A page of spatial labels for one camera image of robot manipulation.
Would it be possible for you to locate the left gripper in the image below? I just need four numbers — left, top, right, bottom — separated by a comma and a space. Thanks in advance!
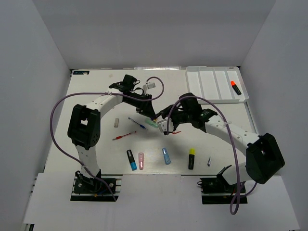
124, 93, 157, 119

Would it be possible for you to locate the blue pen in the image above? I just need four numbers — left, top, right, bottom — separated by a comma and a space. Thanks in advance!
128, 117, 147, 130

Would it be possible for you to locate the yellow highlighter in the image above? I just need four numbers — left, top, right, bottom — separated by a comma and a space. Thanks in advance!
188, 148, 195, 170

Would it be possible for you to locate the red pen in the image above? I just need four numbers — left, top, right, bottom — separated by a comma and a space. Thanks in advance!
112, 131, 137, 141

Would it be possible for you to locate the orange highlighter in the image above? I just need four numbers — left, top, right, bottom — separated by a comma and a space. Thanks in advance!
231, 81, 242, 95

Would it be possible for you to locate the blue highlighter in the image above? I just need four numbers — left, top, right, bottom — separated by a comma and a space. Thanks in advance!
126, 150, 137, 171

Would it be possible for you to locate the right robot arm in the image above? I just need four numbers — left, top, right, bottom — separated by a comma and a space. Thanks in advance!
154, 92, 285, 192

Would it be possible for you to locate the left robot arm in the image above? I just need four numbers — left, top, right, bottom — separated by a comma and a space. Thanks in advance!
67, 75, 155, 192

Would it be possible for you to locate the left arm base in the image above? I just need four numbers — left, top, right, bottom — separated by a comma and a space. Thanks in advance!
70, 171, 122, 202

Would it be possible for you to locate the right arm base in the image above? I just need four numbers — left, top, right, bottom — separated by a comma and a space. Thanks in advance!
197, 177, 237, 205

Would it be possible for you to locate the green stapler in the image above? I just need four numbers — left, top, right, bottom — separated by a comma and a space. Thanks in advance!
145, 118, 158, 128

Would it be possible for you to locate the beige eraser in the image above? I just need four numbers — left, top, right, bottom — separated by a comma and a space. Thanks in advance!
114, 118, 119, 128

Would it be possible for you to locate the blue stapler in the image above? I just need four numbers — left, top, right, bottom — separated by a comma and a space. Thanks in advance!
162, 148, 171, 165

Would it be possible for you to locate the blue label sticker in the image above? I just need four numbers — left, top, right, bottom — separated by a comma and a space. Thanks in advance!
73, 71, 90, 75

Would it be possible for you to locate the white divided tray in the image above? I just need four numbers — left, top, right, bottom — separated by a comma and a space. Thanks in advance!
186, 66, 249, 104

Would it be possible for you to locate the pink stapler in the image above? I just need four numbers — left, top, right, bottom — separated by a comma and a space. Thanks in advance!
138, 153, 144, 170

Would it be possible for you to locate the small purple pen cap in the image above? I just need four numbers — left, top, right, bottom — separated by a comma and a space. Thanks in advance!
207, 157, 211, 167

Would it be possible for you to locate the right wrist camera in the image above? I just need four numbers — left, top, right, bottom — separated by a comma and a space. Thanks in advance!
157, 118, 174, 135

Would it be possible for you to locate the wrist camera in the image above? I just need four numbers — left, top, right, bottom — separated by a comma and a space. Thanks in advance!
142, 82, 156, 90
157, 118, 174, 135

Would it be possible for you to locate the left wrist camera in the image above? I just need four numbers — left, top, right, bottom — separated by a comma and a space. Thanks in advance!
142, 82, 156, 90

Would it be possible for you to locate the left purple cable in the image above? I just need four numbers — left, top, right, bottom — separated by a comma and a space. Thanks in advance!
49, 76, 165, 202

